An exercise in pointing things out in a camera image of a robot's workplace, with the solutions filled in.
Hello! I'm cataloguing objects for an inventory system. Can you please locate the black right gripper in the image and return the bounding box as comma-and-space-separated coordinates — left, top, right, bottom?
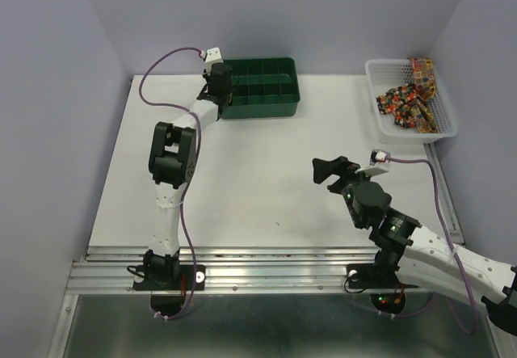
313, 155, 379, 228

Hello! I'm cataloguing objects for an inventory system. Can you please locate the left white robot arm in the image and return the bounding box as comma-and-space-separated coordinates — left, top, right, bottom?
128, 61, 233, 291

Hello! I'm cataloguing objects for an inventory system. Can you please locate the green compartment organizer box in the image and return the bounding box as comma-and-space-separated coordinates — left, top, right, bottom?
221, 57, 301, 120

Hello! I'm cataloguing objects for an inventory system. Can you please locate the dark multicolour dotted tie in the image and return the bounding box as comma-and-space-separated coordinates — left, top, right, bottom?
376, 84, 425, 133

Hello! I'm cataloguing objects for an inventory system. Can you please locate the white perforated plastic basket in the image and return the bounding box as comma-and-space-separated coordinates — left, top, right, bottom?
364, 57, 459, 144

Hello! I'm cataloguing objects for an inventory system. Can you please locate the yellow patterned tie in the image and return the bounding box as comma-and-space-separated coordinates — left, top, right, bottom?
409, 57, 438, 133

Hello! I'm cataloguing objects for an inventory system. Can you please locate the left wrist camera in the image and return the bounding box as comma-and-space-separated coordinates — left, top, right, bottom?
200, 47, 224, 74

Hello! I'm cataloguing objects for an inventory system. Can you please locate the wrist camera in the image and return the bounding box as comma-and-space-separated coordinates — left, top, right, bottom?
200, 47, 224, 74
355, 150, 391, 177

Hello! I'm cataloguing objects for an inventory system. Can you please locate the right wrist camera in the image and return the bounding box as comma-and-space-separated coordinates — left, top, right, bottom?
355, 150, 391, 177

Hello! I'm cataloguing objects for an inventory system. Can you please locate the aluminium rail frame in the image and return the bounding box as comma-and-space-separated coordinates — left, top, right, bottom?
65, 152, 461, 295

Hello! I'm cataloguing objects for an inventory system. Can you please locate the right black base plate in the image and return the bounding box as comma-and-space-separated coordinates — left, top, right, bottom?
340, 263, 420, 293

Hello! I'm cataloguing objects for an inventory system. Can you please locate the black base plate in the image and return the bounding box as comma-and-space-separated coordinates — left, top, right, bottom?
340, 263, 420, 293
127, 264, 207, 292

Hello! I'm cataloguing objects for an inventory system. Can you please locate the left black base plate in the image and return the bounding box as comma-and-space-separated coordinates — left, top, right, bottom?
127, 264, 207, 292

